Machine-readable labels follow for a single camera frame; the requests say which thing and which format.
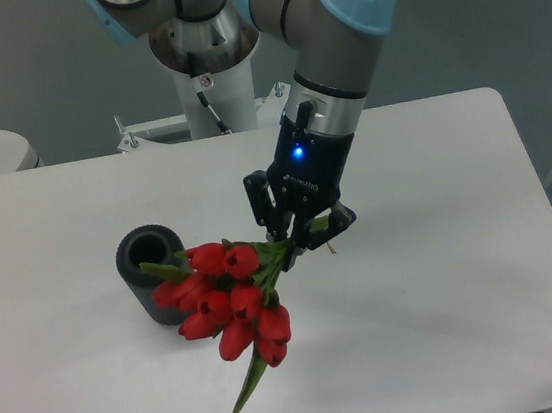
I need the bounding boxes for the black pedestal cable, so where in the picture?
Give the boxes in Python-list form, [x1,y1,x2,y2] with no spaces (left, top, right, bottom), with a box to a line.
[194,87,234,139]

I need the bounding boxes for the white pedestal base frame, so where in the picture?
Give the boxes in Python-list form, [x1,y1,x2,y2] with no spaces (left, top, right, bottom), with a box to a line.
[110,79,301,155]

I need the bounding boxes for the red tulip bouquet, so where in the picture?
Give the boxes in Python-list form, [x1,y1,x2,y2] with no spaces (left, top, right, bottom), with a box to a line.
[139,239,302,413]

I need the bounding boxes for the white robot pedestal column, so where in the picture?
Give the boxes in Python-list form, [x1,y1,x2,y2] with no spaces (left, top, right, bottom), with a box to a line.
[148,3,259,140]

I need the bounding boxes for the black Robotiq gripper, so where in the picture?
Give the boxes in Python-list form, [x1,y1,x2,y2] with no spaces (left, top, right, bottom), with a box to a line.
[243,101,357,272]

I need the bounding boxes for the dark grey ribbed vase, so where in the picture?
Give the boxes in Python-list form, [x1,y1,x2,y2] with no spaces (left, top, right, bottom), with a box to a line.
[115,224,186,326]

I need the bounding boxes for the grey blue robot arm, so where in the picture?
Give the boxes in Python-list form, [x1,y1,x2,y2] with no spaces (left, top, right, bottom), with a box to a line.
[85,0,397,268]

